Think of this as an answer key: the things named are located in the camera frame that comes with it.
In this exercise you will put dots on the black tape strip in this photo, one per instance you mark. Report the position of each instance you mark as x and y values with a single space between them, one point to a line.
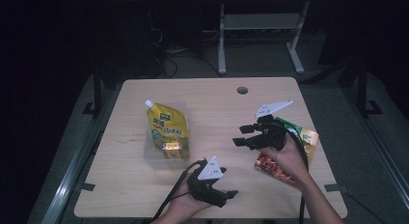
334 187
87 187

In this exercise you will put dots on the person's left hand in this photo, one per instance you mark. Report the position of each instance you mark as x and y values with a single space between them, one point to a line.
185 204

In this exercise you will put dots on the clear plastic container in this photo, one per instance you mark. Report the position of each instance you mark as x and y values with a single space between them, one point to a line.
152 158

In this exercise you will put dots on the black metal stand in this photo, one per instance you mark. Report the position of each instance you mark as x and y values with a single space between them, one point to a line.
363 89
96 92

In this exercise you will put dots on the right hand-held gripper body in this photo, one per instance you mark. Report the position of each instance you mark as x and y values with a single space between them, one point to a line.
271 134

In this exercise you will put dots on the yellow spout pouch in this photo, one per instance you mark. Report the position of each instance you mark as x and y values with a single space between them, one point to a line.
167 127

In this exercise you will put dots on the white metal table frame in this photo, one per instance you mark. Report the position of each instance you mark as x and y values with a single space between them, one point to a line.
260 21

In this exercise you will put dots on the grey metal rail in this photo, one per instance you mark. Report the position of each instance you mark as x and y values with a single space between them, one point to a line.
74 166
382 146

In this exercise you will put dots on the person's right hand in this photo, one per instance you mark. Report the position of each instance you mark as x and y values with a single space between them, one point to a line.
289 159

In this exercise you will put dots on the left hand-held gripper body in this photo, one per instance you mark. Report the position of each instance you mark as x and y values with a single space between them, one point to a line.
205 188

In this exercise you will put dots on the green and red food packet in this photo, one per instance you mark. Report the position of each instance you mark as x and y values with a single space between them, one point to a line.
310 143

